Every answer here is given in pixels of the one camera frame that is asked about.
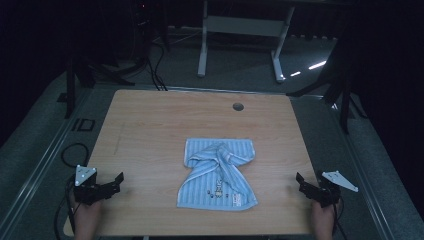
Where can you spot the person's left hand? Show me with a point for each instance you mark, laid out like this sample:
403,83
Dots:
86,216

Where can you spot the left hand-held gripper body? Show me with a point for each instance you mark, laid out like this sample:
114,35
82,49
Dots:
87,191

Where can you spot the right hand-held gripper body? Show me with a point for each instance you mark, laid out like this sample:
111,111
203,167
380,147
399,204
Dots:
326,195

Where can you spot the black metal stand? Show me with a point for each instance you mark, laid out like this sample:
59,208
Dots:
345,100
70,86

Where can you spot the black floor socket plate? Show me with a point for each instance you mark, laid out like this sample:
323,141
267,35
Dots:
83,125

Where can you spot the blue striped towel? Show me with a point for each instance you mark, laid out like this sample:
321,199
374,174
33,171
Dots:
213,186

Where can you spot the white desk frame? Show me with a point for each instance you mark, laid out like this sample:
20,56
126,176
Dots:
245,26

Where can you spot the person's right hand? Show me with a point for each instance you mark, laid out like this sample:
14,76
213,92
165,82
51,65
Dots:
323,218

